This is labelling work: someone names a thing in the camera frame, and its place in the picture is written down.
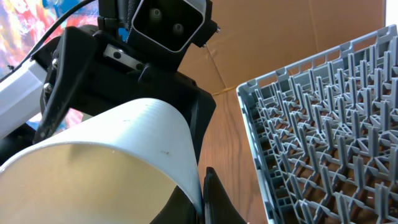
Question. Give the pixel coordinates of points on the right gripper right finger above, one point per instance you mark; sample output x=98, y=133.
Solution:
x=217, y=205

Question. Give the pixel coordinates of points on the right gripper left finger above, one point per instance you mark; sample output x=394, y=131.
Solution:
x=177, y=210

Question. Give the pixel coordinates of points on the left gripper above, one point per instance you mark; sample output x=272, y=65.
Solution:
x=81, y=77

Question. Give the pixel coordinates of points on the light blue bowl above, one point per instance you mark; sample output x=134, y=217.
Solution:
x=120, y=166

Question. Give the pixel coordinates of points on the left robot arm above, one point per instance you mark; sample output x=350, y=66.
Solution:
x=144, y=52

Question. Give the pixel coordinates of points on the colourful painting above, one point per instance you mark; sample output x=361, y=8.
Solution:
x=23, y=24

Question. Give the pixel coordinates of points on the grey dish rack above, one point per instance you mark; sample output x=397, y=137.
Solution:
x=323, y=134

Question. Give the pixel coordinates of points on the brown cardboard backdrop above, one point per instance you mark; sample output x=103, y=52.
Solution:
x=259, y=36

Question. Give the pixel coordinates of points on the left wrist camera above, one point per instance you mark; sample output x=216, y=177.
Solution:
x=174, y=24

